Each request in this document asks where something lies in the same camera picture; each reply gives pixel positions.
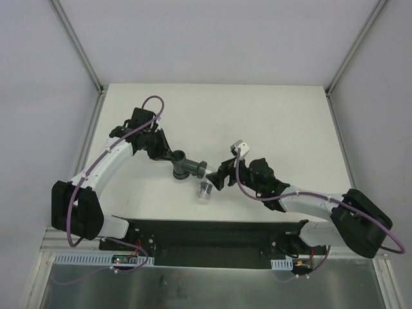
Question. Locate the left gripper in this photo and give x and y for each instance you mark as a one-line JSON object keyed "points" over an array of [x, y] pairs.
{"points": [[162, 145]]}

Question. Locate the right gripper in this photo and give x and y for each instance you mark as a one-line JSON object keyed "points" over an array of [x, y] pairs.
{"points": [[228, 172]]}

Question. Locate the grey pipe tee fitting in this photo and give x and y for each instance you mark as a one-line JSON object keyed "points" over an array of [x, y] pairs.
{"points": [[184, 167]]}

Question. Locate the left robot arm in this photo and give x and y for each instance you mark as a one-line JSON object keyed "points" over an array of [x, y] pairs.
{"points": [[75, 206]]}

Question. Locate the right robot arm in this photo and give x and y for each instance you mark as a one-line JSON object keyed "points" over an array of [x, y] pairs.
{"points": [[350, 219]]}

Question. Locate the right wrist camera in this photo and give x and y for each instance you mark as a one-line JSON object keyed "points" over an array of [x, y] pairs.
{"points": [[240, 149]]}

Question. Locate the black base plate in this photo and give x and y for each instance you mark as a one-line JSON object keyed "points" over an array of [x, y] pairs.
{"points": [[215, 244]]}

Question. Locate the left aluminium corner post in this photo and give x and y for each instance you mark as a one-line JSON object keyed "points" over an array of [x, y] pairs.
{"points": [[76, 44]]}

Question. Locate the aluminium corner post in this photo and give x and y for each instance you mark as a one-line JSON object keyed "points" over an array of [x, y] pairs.
{"points": [[371, 20], [76, 44]]}

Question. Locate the right white cable duct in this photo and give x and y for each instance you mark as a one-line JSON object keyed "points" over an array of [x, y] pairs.
{"points": [[282, 264]]}

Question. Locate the white cable duct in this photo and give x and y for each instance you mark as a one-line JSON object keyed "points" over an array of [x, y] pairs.
{"points": [[282, 264], [93, 259]]}

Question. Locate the left white cable duct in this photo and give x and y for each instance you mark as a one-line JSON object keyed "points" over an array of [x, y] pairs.
{"points": [[93, 259]]}

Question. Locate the right aluminium corner post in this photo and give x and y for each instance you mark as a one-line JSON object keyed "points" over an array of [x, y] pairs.
{"points": [[371, 20]]}

